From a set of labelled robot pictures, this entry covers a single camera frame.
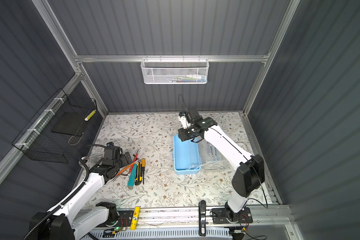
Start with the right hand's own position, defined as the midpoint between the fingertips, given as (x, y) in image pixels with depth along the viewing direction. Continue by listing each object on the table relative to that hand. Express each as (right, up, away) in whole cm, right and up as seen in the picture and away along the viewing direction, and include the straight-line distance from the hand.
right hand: (184, 135), depth 82 cm
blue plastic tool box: (+7, -14, +12) cm, 19 cm away
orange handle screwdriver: (-26, -21, +9) cm, 34 cm away
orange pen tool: (-36, -21, +7) cm, 43 cm away
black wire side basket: (-65, -1, -12) cm, 67 cm away
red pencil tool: (-32, -20, +8) cm, 38 cm away
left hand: (-37, -14, +3) cm, 39 cm away
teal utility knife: (-31, -27, +2) cm, 41 cm away
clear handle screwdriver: (+16, -10, +2) cm, 19 cm away
